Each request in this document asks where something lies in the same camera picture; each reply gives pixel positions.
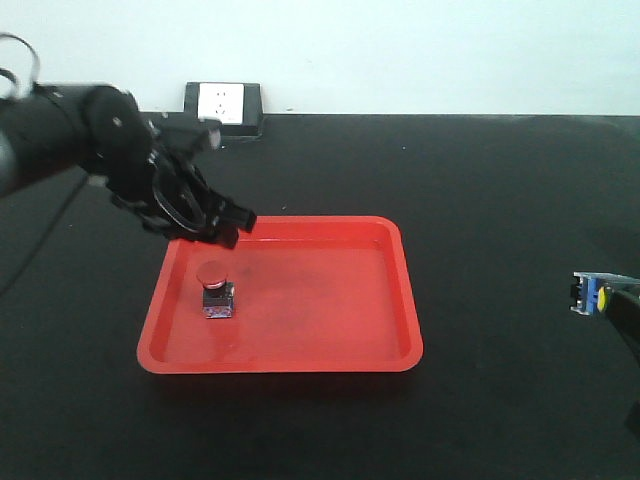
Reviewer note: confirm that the red mushroom push button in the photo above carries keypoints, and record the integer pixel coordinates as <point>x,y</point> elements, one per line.
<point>218,292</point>

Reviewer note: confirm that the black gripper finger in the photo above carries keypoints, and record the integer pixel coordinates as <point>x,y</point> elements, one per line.
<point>622,311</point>

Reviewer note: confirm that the red plastic tray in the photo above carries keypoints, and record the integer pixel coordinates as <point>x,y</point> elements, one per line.
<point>312,294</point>

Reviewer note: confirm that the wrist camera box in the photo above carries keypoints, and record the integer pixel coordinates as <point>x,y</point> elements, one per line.
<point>182,133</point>

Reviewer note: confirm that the yellow mushroom push button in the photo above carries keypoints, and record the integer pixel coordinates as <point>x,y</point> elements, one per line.
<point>590,291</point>

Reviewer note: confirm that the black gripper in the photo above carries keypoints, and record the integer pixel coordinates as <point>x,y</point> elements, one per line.
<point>171,198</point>

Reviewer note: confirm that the black white power socket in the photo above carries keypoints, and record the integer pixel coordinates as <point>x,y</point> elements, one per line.
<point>237,107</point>

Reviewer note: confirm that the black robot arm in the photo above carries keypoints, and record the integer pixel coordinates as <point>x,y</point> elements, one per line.
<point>98,128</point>

